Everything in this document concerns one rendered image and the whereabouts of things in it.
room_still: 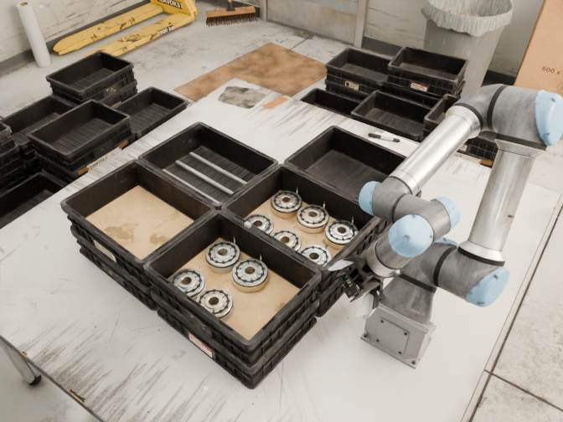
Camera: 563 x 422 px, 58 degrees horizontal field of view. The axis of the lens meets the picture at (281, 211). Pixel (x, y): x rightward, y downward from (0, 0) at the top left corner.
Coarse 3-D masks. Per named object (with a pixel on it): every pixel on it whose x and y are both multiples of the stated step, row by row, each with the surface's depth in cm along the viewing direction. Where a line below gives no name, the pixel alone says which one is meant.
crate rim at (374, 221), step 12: (276, 168) 170; (288, 168) 170; (312, 180) 166; (240, 192) 162; (336, 192) 162; (228, 204) 157; (252, 228) 150; (372, 228) 153; (276, 240) 146; (360, 240) 149; (348, 252) 145; (312, 264) 140
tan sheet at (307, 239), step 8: (256, 208) 171; (264, 208) 171; (272, 216) 168; (296, 216) 168; (280, 224) 165; (288, 224) 165; (296, 224) 165; (296, 232) 163; (304, 232) 163; (320, 232) 163; (304, 240) 160; (312, 240) 160; (320, 240) 160; (328, 248) 158
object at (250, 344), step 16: (240, 224) 151; (176, 240) 146; (160, 256) 142; (288, 256) 142; (320, 272) 138; (176, 288) 134; (192, 304) 130; (288, 304) 130; (208, 320) 128; (240, 336) 123; (256, 336) 123
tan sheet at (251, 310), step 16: (224, 240) 160; (240, 256) 155; (208, 272) 151; (272, 272) 151; (208, 288) 146; (224, 288) 146; (272, 288) 146; (288, 288) 146; (240, 304) 142; (256, 304) 142; (272, 304) 142; (240, 320) 138; (256, 320) 138
